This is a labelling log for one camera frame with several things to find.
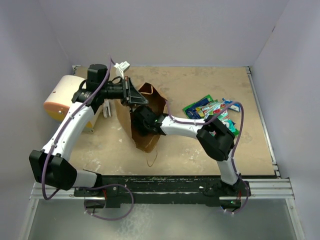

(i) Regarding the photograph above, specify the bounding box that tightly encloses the red green Fox's candy packet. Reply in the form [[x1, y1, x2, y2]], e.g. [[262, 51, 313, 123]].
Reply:
[[211, 100, 239, 136]]

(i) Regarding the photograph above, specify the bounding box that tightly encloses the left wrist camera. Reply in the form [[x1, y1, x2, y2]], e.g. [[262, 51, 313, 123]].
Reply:
[[114, 61, 131, 79]]

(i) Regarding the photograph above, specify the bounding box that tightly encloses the green yellow candy packet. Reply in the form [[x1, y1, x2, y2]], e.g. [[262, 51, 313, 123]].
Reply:
[[196, 101, 218, 119]]

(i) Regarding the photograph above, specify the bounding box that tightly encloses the blue snack packet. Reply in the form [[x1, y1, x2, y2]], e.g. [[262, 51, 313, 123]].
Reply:
[[222, 98, 241, 113]]

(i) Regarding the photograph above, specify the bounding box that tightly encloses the small white clip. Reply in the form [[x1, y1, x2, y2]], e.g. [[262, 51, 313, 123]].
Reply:
[[102, 99, 112, 118]]

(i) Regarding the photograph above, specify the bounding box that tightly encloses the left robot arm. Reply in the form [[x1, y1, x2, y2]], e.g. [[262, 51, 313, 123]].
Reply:
[[29, 61, 149, 196]]

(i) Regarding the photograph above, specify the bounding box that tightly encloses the blue Kettle chips bag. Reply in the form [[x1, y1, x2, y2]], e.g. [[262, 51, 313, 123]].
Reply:
[[186, 98, 216, 121]]

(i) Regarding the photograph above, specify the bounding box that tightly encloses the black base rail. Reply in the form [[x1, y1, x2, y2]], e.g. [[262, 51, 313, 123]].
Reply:
[[74, 175, 251, 209]]

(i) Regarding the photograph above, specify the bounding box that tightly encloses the orange beige box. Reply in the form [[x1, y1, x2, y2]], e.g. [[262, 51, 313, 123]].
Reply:
[[43, 74, 106, 133]]

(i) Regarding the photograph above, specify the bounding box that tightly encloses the brown paper bag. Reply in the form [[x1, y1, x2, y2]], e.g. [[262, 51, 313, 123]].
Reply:
[[115, 82, 168, 156]]

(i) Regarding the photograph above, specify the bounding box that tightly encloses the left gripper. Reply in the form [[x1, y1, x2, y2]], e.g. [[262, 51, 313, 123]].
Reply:
[[100, 76, 149, 107]]

